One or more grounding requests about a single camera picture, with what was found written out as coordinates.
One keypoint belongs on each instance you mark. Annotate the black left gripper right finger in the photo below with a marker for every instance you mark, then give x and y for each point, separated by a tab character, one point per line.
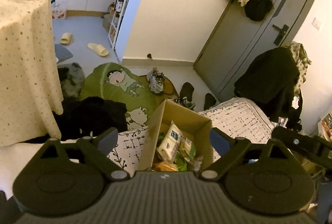
231	151

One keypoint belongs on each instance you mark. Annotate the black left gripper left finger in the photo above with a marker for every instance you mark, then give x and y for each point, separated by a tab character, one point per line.
96	150

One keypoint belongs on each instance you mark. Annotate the white patterned bed mattress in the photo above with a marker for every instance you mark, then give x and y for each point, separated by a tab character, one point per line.
60	161

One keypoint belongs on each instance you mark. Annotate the brown cardboard box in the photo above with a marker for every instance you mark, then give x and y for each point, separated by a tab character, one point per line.
195	130

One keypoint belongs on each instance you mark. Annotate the black clothing pile on floor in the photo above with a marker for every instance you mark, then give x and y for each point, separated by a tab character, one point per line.
90	117

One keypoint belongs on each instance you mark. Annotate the white snack pack in box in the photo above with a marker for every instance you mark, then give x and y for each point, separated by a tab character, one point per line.
168	148

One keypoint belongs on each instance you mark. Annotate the orange snack packet in box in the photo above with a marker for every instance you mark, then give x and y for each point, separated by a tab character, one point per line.
164	166

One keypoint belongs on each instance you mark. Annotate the green cartoon floor rug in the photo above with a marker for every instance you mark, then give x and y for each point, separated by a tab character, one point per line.
114	82

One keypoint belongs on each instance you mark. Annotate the grey fluffy cushion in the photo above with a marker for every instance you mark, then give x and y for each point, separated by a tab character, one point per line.
72	80

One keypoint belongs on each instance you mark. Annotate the black coat on rack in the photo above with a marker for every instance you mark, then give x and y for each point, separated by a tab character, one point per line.
269	82

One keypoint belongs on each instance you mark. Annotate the cream dotted tablecloth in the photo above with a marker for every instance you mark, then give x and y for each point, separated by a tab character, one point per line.
30	87

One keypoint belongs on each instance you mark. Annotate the grey white sneaker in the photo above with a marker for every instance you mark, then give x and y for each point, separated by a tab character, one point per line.
156	81

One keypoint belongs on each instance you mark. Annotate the white side shelf unit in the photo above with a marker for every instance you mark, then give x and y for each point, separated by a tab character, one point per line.
324	126

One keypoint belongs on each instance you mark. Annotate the grey door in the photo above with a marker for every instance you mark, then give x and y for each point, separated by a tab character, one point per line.
236	41

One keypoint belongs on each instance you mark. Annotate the left beige slipper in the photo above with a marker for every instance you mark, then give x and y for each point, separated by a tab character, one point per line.
65	38

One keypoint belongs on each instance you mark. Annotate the white shoe rack shelf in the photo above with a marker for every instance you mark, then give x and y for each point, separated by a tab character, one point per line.
116	21

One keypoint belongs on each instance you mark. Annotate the camouflage patterned garment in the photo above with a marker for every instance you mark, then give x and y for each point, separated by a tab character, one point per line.
302	62

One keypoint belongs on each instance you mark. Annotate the white red plastic bag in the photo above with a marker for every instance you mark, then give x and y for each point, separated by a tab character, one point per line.
58	10

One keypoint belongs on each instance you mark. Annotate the black door handle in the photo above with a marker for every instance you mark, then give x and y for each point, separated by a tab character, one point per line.
281	33

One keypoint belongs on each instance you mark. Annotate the white wall switch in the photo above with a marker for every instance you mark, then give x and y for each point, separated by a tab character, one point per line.
316	23

